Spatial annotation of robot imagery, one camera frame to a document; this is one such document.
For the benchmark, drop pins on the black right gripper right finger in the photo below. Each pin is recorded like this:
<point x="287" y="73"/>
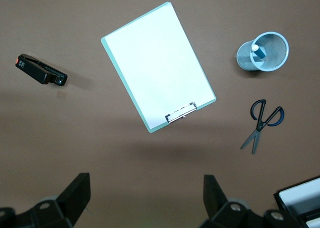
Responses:
<point x="217" y="200"/>

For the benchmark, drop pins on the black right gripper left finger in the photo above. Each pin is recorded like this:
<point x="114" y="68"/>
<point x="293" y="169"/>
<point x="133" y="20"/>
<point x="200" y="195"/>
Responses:
<point x="72" y="195"/>

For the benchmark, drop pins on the blue marker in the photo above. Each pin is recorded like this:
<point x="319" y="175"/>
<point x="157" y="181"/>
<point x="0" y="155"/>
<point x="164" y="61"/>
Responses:
<point x="258" y="52"/>

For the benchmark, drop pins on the white paper in tray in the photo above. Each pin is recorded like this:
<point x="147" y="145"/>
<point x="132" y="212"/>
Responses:
<point x="302" y="195"/>

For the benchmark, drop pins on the black blue scissors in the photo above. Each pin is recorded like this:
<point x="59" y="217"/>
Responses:
<point x="260" y="126"/>

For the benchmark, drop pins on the black stapler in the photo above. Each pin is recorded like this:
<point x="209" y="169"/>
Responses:
<point x="37" y="71"/>

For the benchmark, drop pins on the light blue mesh cup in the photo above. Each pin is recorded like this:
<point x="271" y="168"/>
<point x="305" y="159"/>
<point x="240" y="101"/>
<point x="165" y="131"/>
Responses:
<point x="246" y="57"/>

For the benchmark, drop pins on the white paper sheet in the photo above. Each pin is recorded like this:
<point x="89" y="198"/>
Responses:
<point x="155" y="67"/>

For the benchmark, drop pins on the teal clipboard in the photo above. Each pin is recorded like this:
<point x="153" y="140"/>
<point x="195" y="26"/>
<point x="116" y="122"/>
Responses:
<point x="106" y="47"/>

